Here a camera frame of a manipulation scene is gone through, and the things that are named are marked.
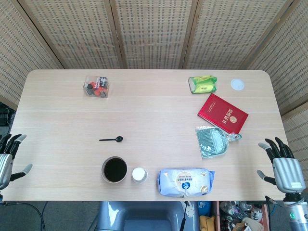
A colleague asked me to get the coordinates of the blue tissue paper pack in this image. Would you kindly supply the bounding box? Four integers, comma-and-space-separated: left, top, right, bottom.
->
157, 167, 216, 198

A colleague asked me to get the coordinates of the black robot hand cable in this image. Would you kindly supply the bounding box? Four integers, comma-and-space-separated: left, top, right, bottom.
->
0, 201, 46, 231

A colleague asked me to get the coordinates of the woven rattan folding screen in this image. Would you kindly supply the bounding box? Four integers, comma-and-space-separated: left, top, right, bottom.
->
0, 0, 308, 169

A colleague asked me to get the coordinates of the white paper cup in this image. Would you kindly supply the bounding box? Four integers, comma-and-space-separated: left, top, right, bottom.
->
131, 167, 148, 183

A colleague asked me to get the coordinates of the bowl of dark liquid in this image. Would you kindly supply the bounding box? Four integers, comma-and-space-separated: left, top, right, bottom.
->
101, 156, 128, 184

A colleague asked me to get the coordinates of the clear box of binder clips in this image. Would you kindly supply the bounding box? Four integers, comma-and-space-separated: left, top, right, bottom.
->
83, 76, 109, 99

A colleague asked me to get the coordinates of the red hardcover book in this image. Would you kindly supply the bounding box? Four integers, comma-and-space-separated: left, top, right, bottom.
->
197, 93, 249, 134

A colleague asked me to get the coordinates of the green tissue pack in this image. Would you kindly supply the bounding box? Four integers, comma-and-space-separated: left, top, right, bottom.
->
188, 75, 218, 94

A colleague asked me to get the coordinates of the black plastic spoon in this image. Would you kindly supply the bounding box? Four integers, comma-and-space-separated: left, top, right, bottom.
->
99, 136, 124, 142

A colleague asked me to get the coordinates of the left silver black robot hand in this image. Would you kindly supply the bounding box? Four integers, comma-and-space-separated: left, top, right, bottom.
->
0, 134, 33, 191

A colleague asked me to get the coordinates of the wooden crate of clutter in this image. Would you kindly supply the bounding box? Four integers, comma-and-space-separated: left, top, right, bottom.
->
213, 201, 270, 231

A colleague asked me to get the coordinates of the grey robot torso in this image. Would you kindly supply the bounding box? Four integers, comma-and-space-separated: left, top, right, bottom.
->
97, 201, 200, 231

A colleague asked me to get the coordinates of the green dustpan in plastic wrap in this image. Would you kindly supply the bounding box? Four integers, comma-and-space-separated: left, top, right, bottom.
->
195, 125, 243, 160

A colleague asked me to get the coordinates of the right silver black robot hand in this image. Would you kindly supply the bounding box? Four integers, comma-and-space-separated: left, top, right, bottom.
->
257, 137, 307, 194

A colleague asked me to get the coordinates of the white round table disc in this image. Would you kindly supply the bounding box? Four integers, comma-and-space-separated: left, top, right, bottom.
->
230, 78, 246, 91

